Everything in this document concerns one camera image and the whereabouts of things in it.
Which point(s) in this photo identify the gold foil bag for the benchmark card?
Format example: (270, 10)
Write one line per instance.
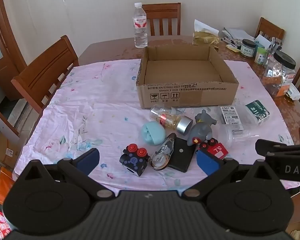
(205, 38)

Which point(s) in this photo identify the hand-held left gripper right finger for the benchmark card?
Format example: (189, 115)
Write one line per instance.
(208, 162)

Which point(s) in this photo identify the wooden chair back right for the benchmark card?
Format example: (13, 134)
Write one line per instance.
(268, 28)

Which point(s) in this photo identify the wooden door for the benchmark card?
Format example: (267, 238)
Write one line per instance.
(2, 42)

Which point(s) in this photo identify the stack of papers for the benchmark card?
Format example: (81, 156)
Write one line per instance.
(236, 33)

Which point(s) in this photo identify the large plastic jar black lid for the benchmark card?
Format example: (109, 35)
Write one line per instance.
(277, 75)

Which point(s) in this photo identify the red toy car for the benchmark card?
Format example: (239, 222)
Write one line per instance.
(217, 151)

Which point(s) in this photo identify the black cube toy red buttons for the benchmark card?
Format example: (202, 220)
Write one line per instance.
(133, 161)

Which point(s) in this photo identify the grey elephant toy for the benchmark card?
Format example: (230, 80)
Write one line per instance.
(201, 131)

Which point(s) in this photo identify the orange bag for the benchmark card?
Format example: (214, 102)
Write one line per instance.
(5, 185)

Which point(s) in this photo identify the light blue round case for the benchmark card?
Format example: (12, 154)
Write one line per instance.
(153, 132)

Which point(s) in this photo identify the clear correction tape dispenser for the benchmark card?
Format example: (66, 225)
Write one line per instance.
(161, 156)

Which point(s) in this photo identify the black rectangular case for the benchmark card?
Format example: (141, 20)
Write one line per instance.
(182, 156)

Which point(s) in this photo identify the white battery pack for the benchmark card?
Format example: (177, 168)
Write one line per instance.
(231, 117)

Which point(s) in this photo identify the cardboard box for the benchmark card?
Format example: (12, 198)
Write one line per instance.
(190, 95)

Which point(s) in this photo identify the glass jar dark lid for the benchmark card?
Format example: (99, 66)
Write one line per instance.
(248, 48)

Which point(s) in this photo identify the small white box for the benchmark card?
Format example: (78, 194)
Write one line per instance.
(294, 92)

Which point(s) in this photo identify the yellow sticky notes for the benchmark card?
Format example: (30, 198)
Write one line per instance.
(233, 48)

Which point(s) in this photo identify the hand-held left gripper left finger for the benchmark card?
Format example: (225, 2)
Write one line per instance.
(88, 160)

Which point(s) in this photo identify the pen holder with pens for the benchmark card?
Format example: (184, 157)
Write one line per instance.
(276, 46)

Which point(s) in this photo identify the clear water bottle red label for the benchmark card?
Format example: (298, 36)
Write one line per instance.
(140, 32)

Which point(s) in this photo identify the pink floral tablecloth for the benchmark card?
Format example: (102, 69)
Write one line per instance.
(95, 110)

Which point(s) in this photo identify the orange box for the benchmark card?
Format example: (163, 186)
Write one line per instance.
(282, 90)

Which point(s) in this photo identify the flat cardboard pieces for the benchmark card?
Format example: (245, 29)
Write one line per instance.
(3, 147)

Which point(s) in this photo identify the small jar green lid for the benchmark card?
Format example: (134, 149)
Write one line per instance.
(261, 56)

